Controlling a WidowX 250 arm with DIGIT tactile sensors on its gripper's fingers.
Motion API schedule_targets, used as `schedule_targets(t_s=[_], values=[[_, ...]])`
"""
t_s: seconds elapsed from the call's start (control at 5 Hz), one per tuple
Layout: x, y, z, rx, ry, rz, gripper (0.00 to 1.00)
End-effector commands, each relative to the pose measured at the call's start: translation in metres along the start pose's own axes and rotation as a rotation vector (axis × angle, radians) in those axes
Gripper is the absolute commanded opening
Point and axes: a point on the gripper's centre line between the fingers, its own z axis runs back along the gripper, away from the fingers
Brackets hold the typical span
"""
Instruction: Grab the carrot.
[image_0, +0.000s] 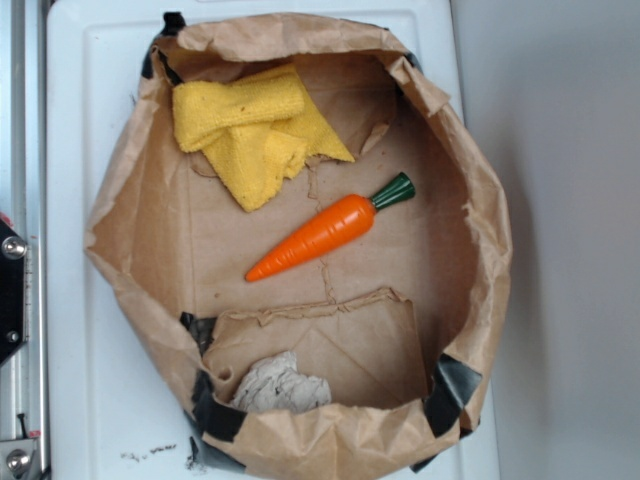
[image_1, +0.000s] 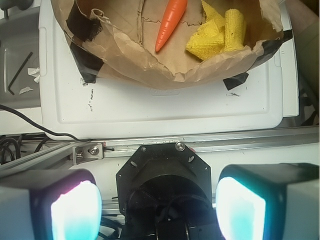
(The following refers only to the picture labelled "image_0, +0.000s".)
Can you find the orange plastic toy carrot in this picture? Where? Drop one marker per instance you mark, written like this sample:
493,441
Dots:
335,226

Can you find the brown paper bag tray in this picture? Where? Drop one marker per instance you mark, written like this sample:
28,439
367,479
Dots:
403,322

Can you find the yellow microfiber cloth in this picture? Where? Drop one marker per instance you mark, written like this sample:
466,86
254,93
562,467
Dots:
255,132

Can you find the crumpled white paper ball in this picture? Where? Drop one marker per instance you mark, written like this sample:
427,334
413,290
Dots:
275,383

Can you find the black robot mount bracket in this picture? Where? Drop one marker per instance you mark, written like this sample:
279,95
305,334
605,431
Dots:
14,251

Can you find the aluminium frame rail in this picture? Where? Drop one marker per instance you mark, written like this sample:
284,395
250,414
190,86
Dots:
25,443

